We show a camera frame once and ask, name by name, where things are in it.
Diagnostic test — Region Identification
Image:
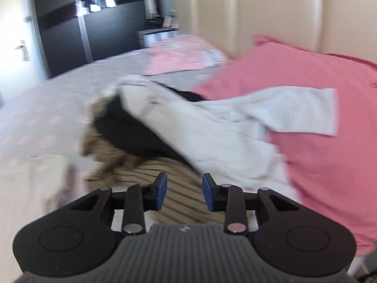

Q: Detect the beige padded headboard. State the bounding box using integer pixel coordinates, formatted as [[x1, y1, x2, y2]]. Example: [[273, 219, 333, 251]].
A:
[[174, 0, 377, 65]]

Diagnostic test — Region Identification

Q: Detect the brown striped garment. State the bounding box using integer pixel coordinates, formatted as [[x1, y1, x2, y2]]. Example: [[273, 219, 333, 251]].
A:
[[81, 96, 230, 230]]

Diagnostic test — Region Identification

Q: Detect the dark wardrobe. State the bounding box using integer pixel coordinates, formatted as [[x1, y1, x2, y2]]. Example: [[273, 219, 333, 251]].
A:
[[32, 0, 154, 79]]

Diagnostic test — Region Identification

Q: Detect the black garment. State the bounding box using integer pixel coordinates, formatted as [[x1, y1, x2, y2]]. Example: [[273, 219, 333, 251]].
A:
[[93, 84, 207, 168]]

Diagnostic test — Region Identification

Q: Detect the white nightstand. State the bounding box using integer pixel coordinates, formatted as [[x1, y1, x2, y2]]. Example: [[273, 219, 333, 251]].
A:
[[137, 28, 179, 48]]

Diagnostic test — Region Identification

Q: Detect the metal door handle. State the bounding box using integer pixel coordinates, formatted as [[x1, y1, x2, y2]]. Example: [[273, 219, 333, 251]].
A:
[[15, 40, 28, 61]]

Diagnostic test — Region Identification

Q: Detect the white garment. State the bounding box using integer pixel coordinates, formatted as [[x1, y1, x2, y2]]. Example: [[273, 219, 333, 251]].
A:
[[113, 75, 338, 196]]

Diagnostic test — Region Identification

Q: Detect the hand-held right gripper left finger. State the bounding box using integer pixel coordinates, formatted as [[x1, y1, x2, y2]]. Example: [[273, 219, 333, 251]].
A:
[[71, 172, 168, 237]]

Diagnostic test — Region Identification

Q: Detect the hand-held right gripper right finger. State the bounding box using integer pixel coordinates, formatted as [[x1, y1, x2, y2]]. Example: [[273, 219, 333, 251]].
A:
[[202, 173, 301, 236]]

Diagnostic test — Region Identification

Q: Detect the plain pink pillow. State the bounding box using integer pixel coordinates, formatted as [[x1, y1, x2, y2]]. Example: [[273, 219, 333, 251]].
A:
[[191, 34, 377, 248]]

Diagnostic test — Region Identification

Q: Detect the cream t-shirt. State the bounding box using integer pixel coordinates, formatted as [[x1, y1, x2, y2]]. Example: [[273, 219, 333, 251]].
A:
[[0, 153, 156, 233]]

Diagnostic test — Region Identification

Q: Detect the white door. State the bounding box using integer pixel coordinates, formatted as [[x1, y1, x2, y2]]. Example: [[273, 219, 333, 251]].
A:
[[0, 0, 50, 95]]

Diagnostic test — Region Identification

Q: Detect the pink patterned pillow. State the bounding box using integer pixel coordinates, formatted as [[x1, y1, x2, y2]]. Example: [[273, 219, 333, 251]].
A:
[[143, 34, 229, 75]]

